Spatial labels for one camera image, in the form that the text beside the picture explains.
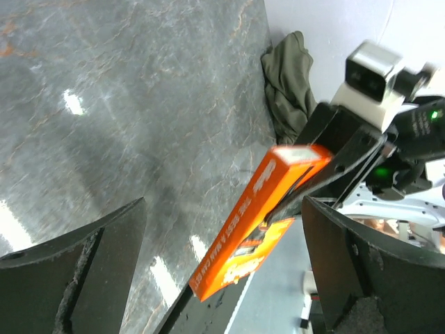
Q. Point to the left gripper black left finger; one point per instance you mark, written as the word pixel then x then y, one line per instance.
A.
pixel 78 282

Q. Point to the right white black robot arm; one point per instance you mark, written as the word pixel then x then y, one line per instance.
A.
pixel 392 180

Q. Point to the orange black razor pack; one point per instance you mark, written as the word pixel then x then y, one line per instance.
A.
pixel 247 238

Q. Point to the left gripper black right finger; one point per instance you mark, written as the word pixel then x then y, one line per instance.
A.
pixel 369 282

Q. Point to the olive green cloth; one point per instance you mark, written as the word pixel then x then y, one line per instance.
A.
pixel 289 96

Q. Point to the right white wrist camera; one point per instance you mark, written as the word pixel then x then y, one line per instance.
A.
pixel 377 84

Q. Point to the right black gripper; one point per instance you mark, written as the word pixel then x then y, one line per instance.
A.
pixel 355 146

